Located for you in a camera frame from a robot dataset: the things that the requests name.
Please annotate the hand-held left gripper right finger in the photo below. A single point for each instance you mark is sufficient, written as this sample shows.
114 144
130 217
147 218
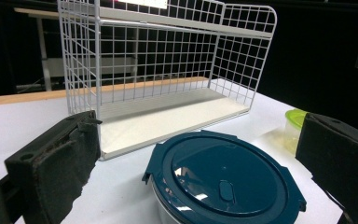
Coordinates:
338 155

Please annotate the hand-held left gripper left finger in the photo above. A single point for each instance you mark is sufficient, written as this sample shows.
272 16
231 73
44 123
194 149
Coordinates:
56 161

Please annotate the clear container with green lid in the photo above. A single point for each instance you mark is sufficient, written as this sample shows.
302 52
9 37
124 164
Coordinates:
293 117

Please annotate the round container with blue lid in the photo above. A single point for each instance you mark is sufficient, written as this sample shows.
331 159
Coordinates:
223 174

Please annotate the white desk frame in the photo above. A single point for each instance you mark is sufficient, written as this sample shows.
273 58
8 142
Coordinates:
41 40

